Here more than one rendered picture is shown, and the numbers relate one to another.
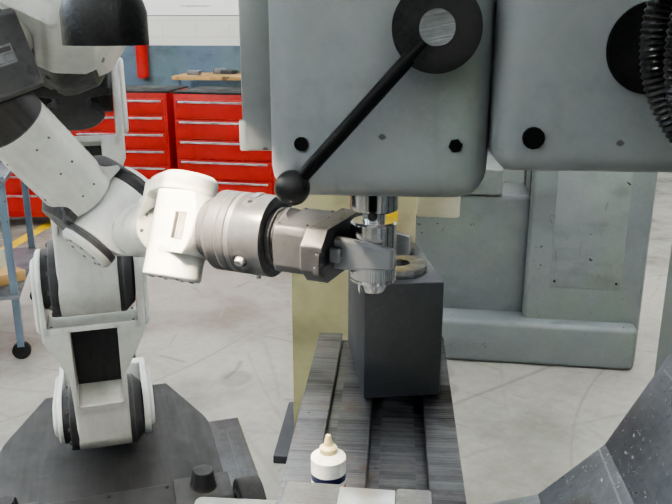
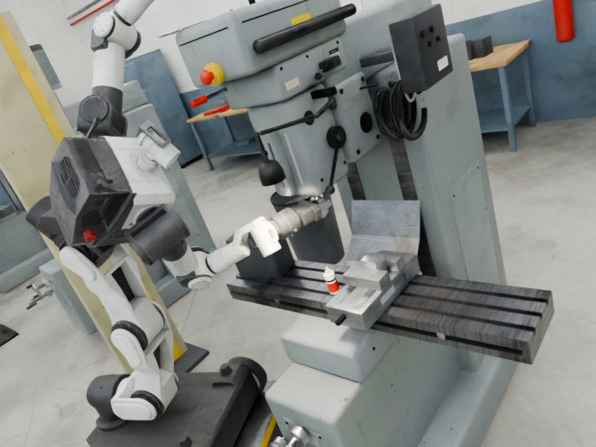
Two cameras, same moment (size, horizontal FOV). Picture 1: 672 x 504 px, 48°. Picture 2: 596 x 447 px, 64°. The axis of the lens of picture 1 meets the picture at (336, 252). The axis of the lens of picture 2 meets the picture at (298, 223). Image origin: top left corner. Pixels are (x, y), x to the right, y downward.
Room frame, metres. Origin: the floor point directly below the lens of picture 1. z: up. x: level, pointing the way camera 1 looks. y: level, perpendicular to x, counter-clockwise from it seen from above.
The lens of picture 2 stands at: (-0.22, 1.14, 1.84)
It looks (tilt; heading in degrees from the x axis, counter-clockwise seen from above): 23 degrees down; 313
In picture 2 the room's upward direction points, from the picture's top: 20 degrees counter-clockwise
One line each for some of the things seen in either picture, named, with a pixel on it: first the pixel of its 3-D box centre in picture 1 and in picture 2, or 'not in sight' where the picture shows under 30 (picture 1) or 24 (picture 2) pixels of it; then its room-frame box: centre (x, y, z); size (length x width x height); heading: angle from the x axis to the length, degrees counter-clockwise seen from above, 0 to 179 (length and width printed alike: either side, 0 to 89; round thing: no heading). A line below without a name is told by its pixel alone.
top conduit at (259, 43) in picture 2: not in sight; (309, 26); (0.59, -0.06, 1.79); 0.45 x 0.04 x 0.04; 85
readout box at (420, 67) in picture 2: not in sight; (424, 48); (0.38, -0.31, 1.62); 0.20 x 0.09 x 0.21; 85
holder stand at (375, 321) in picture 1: (391, 311); (259, 250); (1.17, -0.09, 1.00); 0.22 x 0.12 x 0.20; 5
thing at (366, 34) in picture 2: not in sight; (363, 42); (0.70, -0.54, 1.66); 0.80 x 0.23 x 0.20; 85
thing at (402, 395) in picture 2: not in sight; (376, 388); (0.74, -0.01, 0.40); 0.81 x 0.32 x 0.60; 85
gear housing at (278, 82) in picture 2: not in sight; (286, 73); (0.74, -0.08, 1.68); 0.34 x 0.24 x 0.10; 85
